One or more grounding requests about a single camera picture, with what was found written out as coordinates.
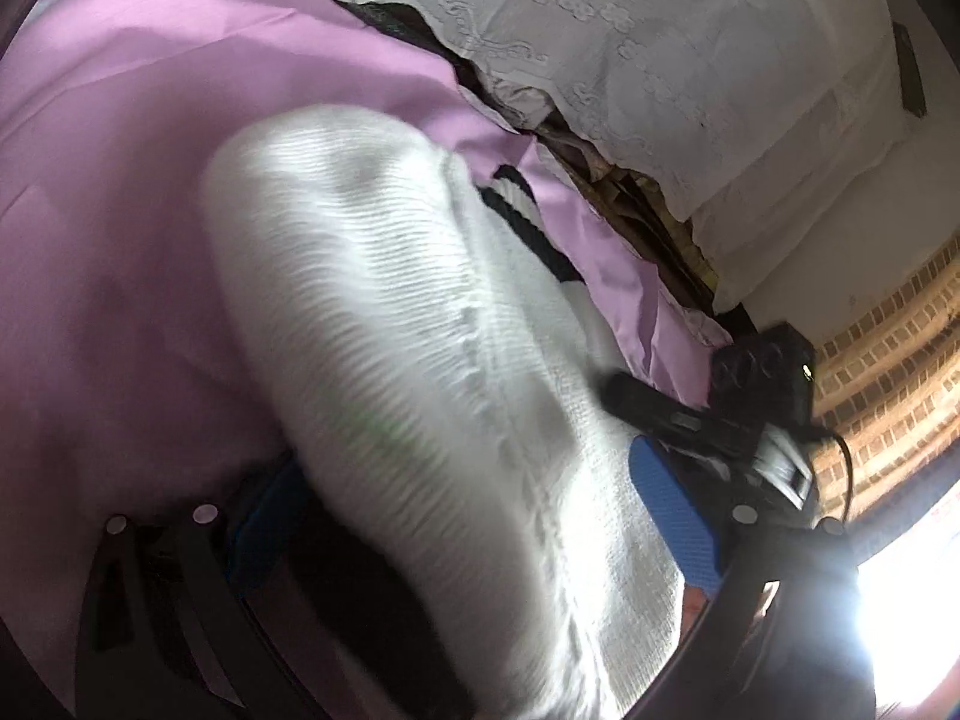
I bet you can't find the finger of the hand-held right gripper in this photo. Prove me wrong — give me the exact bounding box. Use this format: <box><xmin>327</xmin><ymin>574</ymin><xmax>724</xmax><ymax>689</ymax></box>
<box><xmin>604</xmin><ymin>370</ymin><xmax>752</xmax><ymax>467</ymax></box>

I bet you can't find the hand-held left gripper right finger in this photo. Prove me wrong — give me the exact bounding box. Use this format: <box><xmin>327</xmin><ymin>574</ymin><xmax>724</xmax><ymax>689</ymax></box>
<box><xmin>628</xmin><ymin>433</ymin><xmax>877</xmax><ymax>720</ymax></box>

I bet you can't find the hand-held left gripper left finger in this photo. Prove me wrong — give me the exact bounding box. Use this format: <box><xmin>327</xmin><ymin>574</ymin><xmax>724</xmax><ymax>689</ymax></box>
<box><xmin>71</xmin><ymin>456</ymin><xmax>320</xmax><ymax>720</ymax></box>

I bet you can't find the white sock with black stripes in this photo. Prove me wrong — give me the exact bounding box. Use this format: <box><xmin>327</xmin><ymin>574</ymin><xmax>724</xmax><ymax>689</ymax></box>
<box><xmin>476</xmin><ymin>163</ymin><xmax>597</xmax><ymax>297</ymax></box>
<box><xmin>201</xmin><ymin>101</ymin><xmax>687</xmax><ymax>720</ymax></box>

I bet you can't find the dark patterned cloth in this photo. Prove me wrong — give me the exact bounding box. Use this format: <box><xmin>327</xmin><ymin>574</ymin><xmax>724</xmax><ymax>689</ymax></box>
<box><xmin>330</xmin><ymin>0</ymin><xmax>755</xmax><ymax>338</ymax></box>

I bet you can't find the white lace cloth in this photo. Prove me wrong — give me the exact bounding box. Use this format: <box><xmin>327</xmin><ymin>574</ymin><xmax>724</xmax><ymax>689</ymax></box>
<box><xmin>247</xmin><ymin>0</ymin><xmax>960</xmax><ymax>316</ymax></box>

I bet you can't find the dark rectangular object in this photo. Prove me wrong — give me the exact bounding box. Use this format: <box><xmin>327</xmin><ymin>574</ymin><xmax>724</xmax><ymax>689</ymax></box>
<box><xmin>891</xmin><ymin>17</ymin><xmax>929</xmax><ymax>119</ymax></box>

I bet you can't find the pink bed sheet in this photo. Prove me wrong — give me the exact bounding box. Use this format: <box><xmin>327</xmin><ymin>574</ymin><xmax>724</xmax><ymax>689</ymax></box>
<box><xmin>0</xmin><ymin>0</ymin><xmax>736</xmax><ymax>713</ymax></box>

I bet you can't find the black cable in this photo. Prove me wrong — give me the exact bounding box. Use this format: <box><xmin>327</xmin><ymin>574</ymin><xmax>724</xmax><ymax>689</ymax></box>
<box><xmin>814</xmin><ymin>424</ymin><xmax>857</xmax><ymax>530</ymax></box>

